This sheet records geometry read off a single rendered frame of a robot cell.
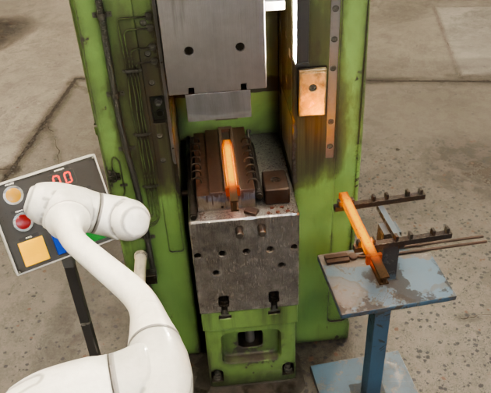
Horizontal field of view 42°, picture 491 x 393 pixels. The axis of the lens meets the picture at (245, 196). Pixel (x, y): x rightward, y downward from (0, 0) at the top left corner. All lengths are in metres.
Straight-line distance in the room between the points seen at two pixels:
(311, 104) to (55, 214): 1.01
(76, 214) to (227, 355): 1.39
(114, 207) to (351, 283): 0.99
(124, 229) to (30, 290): 1.96
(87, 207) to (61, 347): 1.67
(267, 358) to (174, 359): 1.60
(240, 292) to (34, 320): 1.24
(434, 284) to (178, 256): 0.97
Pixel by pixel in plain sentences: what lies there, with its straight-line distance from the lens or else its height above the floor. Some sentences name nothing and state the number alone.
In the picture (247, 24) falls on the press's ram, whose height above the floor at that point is 1.57.
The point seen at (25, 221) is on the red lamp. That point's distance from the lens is 2.01.
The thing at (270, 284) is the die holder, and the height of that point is 0.59.
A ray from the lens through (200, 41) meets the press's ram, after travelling 1.88.
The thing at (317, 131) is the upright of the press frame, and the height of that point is 1.11.
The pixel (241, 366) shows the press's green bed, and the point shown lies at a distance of 2.71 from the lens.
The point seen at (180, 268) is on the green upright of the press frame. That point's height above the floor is 0.53.
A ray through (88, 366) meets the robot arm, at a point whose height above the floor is 1.42.
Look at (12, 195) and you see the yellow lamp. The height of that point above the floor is 1.16.
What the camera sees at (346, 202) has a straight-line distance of 2.12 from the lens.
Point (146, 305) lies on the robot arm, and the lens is 1.25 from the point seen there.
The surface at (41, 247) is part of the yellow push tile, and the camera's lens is 2.02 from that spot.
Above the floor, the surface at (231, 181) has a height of 1.01.
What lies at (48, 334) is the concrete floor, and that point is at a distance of 3.18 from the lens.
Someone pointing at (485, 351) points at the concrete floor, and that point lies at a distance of 3.06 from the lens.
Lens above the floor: 2.25
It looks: 37 degrees down
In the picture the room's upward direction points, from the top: 3 degrees counter-clockwise
